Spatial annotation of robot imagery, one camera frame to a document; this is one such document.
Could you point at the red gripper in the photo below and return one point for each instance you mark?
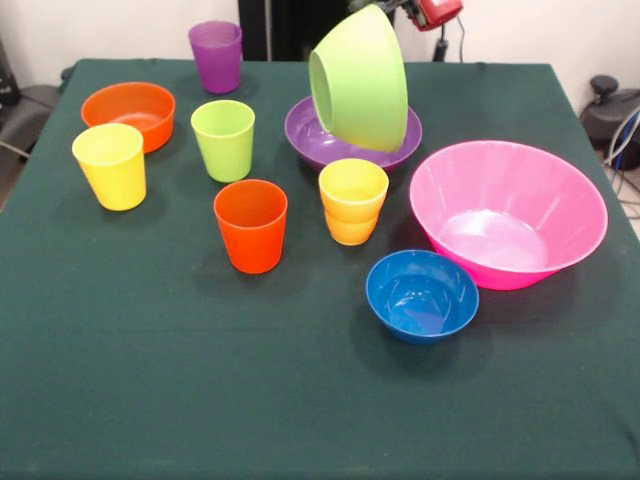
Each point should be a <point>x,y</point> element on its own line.
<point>440,12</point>

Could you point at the green bowl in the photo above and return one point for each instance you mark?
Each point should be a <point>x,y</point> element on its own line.
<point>360,75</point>

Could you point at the purple bowl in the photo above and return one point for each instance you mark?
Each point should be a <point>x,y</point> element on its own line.
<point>310,145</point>

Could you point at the purple cup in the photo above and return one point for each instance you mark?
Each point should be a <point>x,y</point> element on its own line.
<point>217,70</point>

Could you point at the green cup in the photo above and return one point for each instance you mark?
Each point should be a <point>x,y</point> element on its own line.
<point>225,155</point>

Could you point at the pink bowl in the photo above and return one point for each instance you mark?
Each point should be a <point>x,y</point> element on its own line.
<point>505,180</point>

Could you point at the yellow ribbed cup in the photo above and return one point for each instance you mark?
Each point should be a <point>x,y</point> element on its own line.
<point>350,225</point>

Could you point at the orange cup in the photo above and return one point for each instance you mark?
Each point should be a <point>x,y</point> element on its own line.
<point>252,240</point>

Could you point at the orange bowl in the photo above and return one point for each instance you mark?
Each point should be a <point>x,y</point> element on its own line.
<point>125,100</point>

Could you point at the tall yellow cup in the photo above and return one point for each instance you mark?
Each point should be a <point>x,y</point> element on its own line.
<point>115,185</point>

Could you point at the blue bowl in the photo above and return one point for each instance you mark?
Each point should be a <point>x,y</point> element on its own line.
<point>450,320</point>

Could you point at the dark green tablecloth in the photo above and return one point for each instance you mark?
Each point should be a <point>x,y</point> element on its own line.
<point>150,375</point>

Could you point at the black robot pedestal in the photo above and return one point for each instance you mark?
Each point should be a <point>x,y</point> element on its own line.
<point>280,30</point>

